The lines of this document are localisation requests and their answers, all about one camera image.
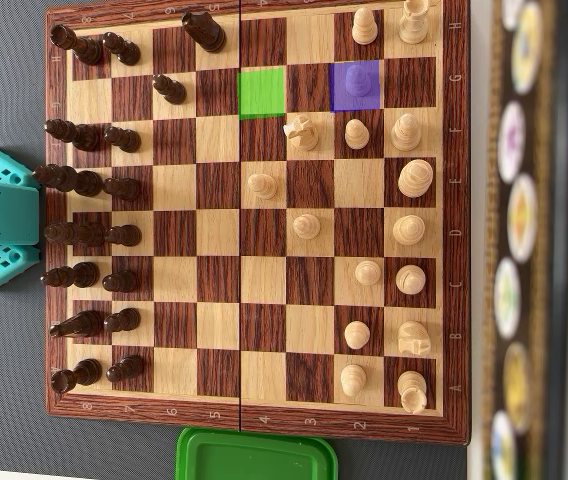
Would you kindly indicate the white chess pawn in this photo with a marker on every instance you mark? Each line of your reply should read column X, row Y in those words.
column 306, row 226
column 356, row 334
column 353, row 379
column 262, row 186
column 356, row 135
column 358, row 85
column 368, row 272
column 364, row 30

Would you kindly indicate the wooden folding chess board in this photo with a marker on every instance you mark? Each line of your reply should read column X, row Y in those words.
column 219, row 280

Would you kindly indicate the white chess knight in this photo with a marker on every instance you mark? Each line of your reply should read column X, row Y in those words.
column 414, row 338
column 303, row 132

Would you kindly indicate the white chess queen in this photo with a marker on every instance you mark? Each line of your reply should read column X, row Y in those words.
column 409, row 230

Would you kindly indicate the white chess bishop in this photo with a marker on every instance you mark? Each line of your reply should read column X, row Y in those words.
column 410, row 279
column 406, row 132

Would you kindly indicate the white chess king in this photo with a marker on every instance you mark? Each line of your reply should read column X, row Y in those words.
column 415, row 178

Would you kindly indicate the dark brown chess pawn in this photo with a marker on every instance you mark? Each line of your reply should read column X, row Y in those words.
column 123, row 49
column 126, row 369
column 123, row 139
column 124, row 235
column 123, row 188
column 122, row 320
column 170, row 90
column 121, row 281

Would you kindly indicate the white chess rook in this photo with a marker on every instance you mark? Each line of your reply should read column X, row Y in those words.
column 414, row 25
column 412, row 390

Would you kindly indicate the dark brown chess queen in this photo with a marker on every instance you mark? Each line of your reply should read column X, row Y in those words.
column 76, row 234

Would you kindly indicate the dark brown chess bishop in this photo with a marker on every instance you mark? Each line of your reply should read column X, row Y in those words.
column 74, row 275
column 76, row 135

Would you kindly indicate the dark brown chess king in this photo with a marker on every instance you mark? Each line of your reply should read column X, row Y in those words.
column 71, row 180

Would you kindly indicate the dark brown chess knight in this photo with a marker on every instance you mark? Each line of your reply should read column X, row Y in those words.
column 204, row 31
column 79, row 324

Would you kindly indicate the dark brown chess rook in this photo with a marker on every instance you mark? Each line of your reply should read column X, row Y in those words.
column 76, row 375
column 79, row 45

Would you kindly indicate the green plastic tray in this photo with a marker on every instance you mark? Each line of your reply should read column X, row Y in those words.
column 264, row 460

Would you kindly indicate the round badge green print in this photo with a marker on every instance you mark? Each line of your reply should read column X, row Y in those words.
column 506, row 297

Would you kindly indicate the round badge orange print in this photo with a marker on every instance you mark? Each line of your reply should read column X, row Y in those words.
column 521, row 217

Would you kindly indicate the round badge purple print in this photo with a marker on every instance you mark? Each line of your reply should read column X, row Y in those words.
column 511, row 140

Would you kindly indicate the dark patterned display board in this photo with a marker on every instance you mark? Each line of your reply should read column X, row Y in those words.
column 564, row 250

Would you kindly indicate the round white badge blue print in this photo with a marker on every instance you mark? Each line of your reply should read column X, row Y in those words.
column 502, row 447

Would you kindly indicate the round yellow badge blue mark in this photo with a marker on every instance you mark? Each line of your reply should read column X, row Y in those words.
column 526, row 50

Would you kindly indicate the grey textured mat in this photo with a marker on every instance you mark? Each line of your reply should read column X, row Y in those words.
column 4, row 375

